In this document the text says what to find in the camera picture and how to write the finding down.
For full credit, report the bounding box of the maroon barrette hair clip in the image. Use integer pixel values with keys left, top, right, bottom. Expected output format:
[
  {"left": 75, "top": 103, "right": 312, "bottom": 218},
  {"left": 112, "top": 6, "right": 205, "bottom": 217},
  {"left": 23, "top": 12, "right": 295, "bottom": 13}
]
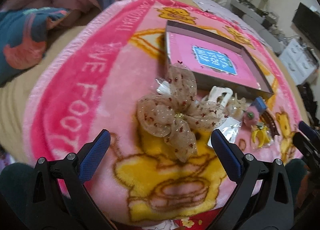
[{"left": 260, "top": 111, "right": 280, "bottom": 138}]

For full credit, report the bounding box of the yellow hair clip packet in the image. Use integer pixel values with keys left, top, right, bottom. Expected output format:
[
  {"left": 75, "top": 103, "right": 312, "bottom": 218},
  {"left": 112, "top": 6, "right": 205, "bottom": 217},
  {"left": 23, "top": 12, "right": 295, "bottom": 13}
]
[{"left": 251, "top": 125, "right": 273, "bottom": 149}]

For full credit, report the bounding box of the blue hair clip pack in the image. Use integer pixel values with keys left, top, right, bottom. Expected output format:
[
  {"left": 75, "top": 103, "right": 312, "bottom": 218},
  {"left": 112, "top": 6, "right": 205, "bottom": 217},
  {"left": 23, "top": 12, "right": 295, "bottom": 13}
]
[{"left": 251, "top": 97, "right": 267, "bottom": 113}]

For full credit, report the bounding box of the clear bag earring card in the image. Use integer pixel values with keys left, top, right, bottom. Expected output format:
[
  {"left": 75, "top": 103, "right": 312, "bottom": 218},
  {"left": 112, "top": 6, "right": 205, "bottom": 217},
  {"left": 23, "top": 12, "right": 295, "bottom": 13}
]
[{"left": 214, "top": 117, "right": 242, "bottom": 144}]

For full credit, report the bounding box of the clear pearl claw clip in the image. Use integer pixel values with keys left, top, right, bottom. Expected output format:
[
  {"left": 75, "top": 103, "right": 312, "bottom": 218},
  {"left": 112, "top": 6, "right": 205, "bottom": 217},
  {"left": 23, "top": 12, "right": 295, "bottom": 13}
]
[{"left": 226, "top": 96, "right": 248, "bottom": 121}]

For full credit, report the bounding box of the white claw hair clip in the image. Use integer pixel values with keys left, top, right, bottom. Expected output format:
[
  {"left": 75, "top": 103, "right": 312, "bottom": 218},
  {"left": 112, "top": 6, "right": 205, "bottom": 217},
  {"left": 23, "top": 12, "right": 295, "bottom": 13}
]
[{"left": 202, "top": 86, "right": 233, "bottom": 107}]

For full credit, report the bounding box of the beige sheer bow hairclip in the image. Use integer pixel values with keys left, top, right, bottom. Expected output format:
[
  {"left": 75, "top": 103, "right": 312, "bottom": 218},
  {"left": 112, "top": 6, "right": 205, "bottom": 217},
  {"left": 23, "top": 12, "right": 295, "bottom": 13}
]
[{"left": 137, "top": 63, "right": 227, "bottom": 163}]

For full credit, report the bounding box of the white drawer cabinet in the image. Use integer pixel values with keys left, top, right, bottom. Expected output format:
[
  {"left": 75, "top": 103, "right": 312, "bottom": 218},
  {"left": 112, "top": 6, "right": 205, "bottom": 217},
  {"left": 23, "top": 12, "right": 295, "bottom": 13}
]
[{"left": 279, "top": 38, "right": 319, "bottom": 85}]

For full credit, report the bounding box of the black television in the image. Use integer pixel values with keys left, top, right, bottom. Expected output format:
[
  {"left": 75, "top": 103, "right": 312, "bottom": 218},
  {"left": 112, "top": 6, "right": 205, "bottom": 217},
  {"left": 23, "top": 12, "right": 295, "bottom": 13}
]
[{"left": 292, "top": 3, "right": 320, "bottom": 49}]

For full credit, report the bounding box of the grey cardboard box tray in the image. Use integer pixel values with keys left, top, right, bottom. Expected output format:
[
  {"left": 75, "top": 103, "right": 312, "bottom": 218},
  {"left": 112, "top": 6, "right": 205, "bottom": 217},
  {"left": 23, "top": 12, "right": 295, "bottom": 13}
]
[{"left": 165, "top": 21, "right": 274, "bottom": 100}]

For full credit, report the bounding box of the grey bed footboard bench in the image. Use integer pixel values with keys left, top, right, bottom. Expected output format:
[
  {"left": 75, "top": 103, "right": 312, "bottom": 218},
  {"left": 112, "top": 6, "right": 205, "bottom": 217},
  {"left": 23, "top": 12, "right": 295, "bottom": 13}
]
[{"left": 230, "top": 0, "right": 284, "bottom": 56}]

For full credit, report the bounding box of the pink teddy bear blanket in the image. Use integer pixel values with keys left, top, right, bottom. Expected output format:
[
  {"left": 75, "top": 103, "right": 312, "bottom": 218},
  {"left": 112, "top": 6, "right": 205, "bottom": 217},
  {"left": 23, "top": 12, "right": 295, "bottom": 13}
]
[{"left": 23, "top": 0, "right": 302, "bottom": 229}]

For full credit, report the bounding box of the lilac bed sheet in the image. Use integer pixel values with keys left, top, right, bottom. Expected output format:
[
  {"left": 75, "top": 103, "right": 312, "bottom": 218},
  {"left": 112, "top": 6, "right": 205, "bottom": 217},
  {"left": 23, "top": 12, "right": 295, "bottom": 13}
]
[{"left": 192, "top": 0, "right": 272, "bottom": 49}]

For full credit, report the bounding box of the floral blue pink quilt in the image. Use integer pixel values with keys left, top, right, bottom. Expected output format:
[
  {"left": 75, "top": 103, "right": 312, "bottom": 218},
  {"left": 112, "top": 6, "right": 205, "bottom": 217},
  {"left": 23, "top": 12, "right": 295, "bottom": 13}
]
[{"left": 1, "top": 0, "right": 116, "bottom": 84}]

